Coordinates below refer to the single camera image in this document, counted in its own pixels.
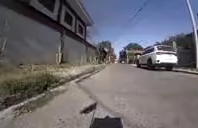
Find pale pole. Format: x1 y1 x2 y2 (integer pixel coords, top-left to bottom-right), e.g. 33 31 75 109
185 0 198 70

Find overhead wires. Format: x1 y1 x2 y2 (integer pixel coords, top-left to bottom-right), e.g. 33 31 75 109
128 0 151 25

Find grey asphalt road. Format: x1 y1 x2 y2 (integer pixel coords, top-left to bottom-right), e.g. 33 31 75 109
6 63 198 128

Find concrete kerb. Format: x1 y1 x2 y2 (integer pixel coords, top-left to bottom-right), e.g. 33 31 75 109
171 67 198 78
0 64 108 126

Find grass verge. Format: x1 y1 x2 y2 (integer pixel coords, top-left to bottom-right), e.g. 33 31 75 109
0 63 106 113

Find gate arch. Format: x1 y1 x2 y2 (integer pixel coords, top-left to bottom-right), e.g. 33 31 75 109
126 49 144 64

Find bushes along wall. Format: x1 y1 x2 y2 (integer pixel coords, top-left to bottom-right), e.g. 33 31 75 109
96 40 117 64

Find trees behind gate arch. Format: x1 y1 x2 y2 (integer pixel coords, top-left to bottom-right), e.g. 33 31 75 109
119 42 145 52

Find white car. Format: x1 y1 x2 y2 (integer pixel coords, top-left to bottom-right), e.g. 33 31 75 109
136 44 179 71

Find trees on hillside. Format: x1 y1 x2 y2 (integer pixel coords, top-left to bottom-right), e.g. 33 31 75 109
155 31 198 51

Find grey building with wall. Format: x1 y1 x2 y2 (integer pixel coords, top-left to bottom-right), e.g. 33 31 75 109
0 0 98 66

